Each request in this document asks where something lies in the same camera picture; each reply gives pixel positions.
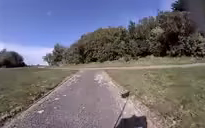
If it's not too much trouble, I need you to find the wood of green trees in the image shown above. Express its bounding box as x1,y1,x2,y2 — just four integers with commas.
42,0,205,67

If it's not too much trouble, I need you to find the grey asphalt path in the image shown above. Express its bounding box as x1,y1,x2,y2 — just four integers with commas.
1,68,164,128

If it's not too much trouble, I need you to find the grass field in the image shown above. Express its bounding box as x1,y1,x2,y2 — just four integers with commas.
0,67,80,126
104,64,205,128

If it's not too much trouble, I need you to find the grass bank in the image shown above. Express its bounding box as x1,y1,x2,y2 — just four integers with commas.
61,54,205,69

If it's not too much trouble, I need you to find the pale dirt track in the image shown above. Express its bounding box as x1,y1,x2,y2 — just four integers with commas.
58,61,205,71

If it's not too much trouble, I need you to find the dark clump of trees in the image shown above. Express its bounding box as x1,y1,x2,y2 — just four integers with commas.
0,48,27,71

